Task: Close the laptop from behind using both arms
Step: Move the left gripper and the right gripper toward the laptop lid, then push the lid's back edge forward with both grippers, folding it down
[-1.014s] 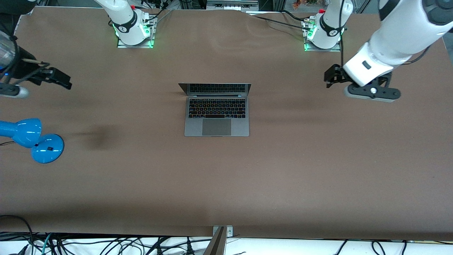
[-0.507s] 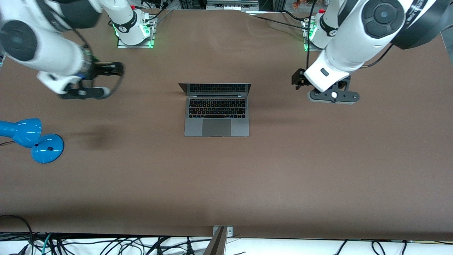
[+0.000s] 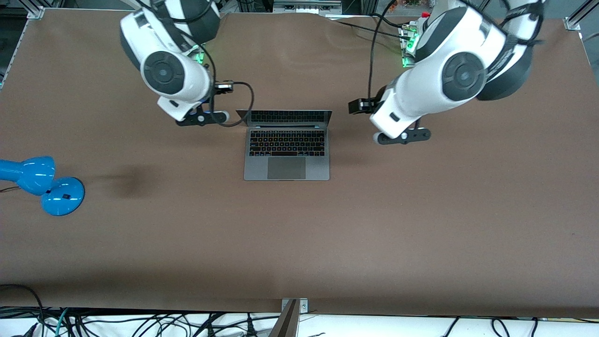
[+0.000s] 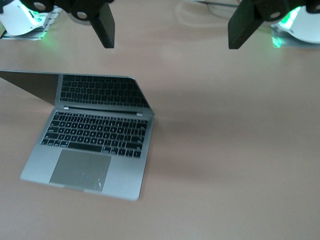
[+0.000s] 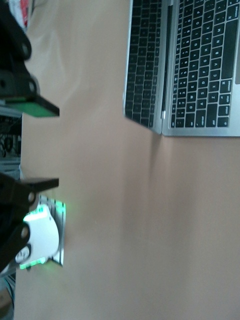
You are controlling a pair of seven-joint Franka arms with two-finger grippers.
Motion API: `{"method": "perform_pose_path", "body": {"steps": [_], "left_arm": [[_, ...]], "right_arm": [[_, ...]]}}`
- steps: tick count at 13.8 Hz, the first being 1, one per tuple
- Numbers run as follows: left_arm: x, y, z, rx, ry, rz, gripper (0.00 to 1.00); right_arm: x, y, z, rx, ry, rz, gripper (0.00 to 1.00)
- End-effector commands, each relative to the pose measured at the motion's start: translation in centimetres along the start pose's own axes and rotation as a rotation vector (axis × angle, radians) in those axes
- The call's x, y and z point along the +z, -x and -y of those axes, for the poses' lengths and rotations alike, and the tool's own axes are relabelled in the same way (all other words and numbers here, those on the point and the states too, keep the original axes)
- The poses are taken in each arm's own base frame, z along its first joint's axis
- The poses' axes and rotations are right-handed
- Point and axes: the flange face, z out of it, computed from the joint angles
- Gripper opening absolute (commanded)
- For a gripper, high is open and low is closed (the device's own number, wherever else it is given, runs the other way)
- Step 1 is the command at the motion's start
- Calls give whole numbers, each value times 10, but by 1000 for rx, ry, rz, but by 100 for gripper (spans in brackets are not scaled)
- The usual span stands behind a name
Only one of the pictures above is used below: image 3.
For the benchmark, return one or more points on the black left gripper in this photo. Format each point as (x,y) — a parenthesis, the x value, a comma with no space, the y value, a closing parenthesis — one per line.
(361,106)

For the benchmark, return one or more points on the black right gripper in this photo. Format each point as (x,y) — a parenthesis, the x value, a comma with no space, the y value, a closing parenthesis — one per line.
(222,90)

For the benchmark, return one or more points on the grey laptop with black keyboard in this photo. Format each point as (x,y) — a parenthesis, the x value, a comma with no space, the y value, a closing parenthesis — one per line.
(286,159)

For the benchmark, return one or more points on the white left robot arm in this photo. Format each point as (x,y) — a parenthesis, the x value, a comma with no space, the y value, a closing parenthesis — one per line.
(449,79)

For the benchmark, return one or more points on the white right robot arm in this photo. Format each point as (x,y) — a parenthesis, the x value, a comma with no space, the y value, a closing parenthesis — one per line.
(168,70)

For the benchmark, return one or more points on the grey metal equipment box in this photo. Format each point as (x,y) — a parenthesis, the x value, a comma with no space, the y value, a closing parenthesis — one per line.
(306,6)

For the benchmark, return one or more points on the blue desk lamp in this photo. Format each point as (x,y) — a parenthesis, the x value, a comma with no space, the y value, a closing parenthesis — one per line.
(61,196)

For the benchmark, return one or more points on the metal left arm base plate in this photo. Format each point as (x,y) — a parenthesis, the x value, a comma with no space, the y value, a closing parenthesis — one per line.
(407,47)

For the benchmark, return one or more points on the small metal table bracket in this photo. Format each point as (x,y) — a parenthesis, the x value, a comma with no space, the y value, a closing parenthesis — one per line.
(303,306)

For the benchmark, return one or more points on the dark camera mount beam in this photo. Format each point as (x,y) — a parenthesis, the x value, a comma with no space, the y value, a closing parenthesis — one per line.
(285,323)

